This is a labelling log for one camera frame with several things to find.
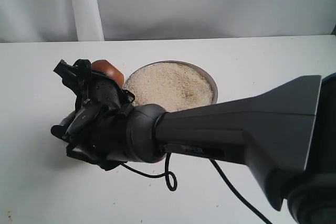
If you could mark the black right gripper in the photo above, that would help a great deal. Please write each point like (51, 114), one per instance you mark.
(94, 87)

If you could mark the brown wooden cup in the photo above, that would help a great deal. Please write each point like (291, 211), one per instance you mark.
(110, 70)

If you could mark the round steel rice tray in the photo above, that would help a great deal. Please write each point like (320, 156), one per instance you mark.
(173, 85)

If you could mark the white backdrop curtain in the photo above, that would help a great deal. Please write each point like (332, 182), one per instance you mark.
(99, 20)

